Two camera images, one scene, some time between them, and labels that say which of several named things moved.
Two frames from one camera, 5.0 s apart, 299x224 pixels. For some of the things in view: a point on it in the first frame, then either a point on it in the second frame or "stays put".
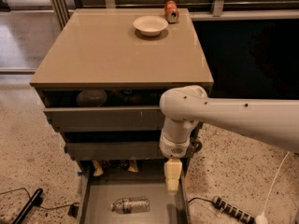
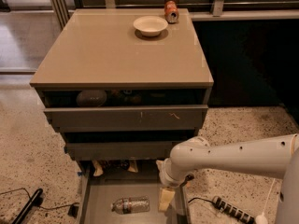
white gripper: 174,147 to 171,178
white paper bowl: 150,25 stays put
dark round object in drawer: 92,98 stays put
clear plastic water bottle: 131,204 stays put
